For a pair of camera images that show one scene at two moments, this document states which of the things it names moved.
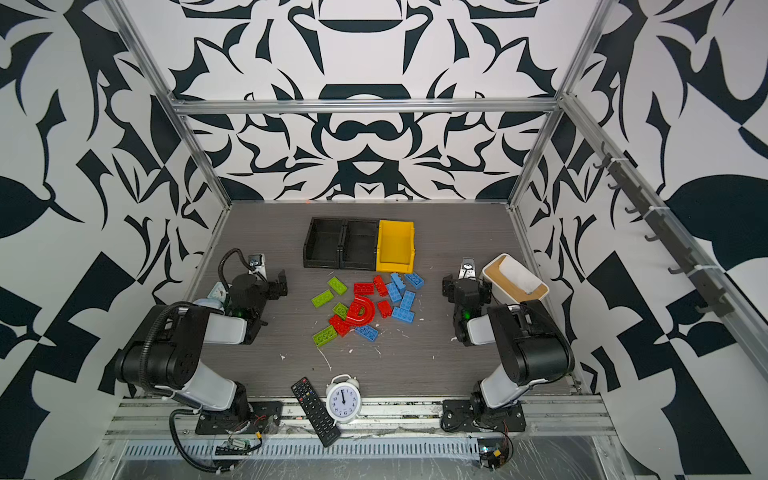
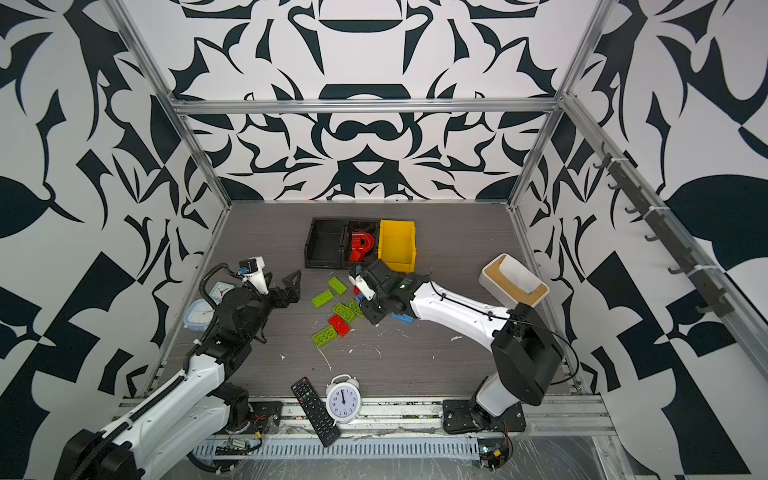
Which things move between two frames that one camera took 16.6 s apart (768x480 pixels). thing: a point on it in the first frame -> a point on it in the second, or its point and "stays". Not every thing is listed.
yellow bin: (395, 246) stays
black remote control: (315, 411) stays
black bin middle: (360, 245) stays
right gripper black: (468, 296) -> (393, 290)
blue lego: (367, 332) -> (402, 317)
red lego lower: (342, 326) stays
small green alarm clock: (218, 294) stays
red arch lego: (360, 312) -> (362, 244)
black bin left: (322, 247) stays
